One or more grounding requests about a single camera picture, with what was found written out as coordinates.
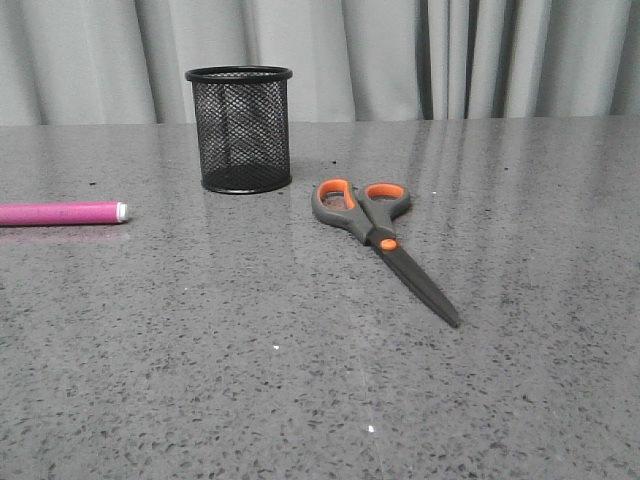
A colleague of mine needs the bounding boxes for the grey orange scissors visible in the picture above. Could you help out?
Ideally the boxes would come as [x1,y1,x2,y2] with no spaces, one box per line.
[311,178,460,328]

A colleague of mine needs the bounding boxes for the pink marker pen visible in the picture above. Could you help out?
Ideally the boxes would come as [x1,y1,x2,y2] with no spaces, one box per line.
[1,201,128,226]

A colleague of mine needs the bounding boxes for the black mesh pen holder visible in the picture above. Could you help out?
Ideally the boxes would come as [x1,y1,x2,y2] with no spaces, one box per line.
[185,65,293,194]

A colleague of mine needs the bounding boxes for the grey curtain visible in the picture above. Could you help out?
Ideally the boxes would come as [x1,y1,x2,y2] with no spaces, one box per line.
[1,1,639,126]

